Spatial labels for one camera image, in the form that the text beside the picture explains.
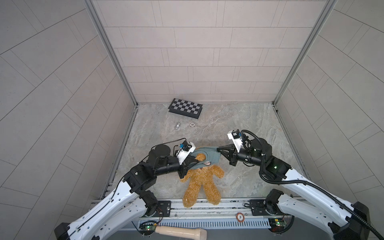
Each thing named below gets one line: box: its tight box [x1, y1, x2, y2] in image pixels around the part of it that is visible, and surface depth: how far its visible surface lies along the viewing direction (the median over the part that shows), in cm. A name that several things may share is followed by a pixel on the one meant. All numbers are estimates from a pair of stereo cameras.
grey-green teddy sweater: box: [189, 147, 221, 170], surface depth 63 cm
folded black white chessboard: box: [168, 98, 203, 119], surface depth 111 cm
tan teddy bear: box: [180, 153, 225, 208], surface depth 70 cm
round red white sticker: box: [235, 212, 245, 222], surface depth 71 cm
